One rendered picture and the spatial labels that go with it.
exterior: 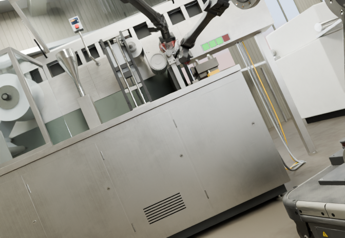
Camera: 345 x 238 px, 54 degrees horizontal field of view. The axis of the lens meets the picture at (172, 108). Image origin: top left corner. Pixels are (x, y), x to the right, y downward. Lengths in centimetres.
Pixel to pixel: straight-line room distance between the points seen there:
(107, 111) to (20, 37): 254
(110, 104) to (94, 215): 93
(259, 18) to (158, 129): 135
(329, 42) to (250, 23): 156
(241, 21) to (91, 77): 129
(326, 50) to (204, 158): 247
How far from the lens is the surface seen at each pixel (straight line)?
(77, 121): 280
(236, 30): 287
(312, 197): 146
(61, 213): 227
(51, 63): 295
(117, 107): 274
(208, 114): 213
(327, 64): 421
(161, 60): 242
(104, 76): 278
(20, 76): 236
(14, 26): 509
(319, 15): 429
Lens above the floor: 72
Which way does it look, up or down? 2 degrees up
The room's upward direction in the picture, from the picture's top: 24 degrees counter-clockwise
